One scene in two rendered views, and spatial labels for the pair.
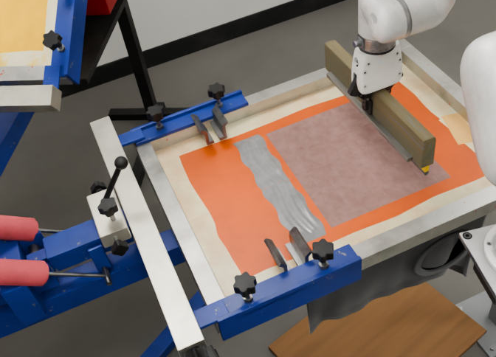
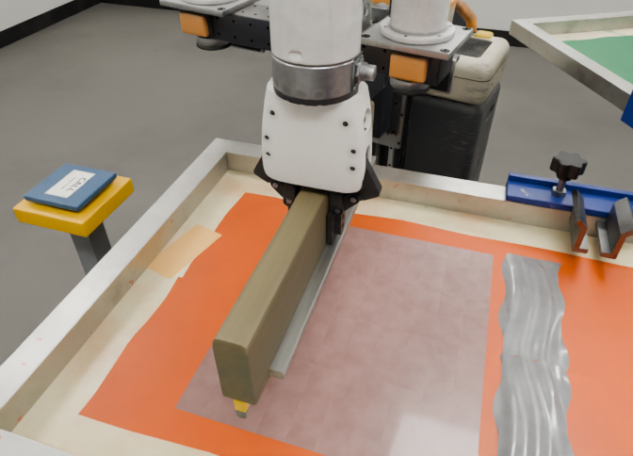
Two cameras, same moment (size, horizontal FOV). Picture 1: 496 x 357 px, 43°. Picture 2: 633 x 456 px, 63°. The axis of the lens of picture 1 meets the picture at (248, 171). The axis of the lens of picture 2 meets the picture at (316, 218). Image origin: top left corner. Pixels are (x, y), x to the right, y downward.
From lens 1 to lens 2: 1.51 m
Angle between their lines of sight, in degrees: 91
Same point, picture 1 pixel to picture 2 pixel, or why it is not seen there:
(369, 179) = (380, 272)
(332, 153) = (385, 345)
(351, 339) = not seen: outside the picture
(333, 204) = (464, 276)
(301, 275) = (593, 200)
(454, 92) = (118, 264)
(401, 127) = not seen: hidden behind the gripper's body
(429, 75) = (80, 317)
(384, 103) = not seen: hidden behind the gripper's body
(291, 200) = (527, 313)
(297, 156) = (449, 386)
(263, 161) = (528, 423)
